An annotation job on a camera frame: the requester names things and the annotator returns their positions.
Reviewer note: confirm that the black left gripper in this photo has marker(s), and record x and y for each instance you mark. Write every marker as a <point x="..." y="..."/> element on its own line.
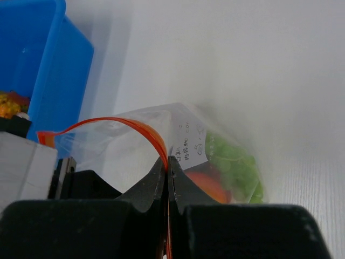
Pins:
<point x="32" y="171"/>

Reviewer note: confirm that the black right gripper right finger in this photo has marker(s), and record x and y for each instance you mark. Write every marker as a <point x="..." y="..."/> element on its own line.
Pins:
<point x="200" y="227"/>

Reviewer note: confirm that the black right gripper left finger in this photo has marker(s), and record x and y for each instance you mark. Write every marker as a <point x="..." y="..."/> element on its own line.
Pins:
<point x="131" y="225"/>

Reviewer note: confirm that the fake orange peach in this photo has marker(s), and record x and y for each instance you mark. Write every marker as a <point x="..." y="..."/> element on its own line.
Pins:
<point x="210" y="186"/>

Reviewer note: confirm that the clear zip top bag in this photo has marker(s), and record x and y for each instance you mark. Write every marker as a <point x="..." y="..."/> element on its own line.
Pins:
<point x="122" y="140"/>

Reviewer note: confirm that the fake green grapes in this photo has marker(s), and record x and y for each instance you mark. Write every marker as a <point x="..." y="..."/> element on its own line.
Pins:
<point x="237" y="169"/>

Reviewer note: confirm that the blue plastic bin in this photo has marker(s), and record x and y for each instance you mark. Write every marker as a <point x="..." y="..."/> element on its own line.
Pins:
<point x="46" y="58"/>

